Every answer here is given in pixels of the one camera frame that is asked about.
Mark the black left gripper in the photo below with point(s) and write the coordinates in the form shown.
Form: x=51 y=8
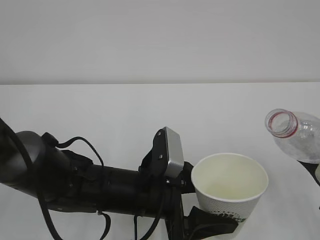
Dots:
x=198 y=225

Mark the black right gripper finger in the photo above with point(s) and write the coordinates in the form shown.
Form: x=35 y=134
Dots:
x=313 y=169

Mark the clear red-label water bottle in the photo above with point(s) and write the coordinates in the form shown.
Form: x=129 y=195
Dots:
x=297 y=134

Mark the white paper coffee cup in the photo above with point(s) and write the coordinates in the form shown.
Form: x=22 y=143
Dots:
x=229 y=185

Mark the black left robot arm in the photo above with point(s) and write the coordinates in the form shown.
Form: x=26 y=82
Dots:
x=67 y=182

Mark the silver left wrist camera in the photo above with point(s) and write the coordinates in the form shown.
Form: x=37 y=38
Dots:
x=165 y=160

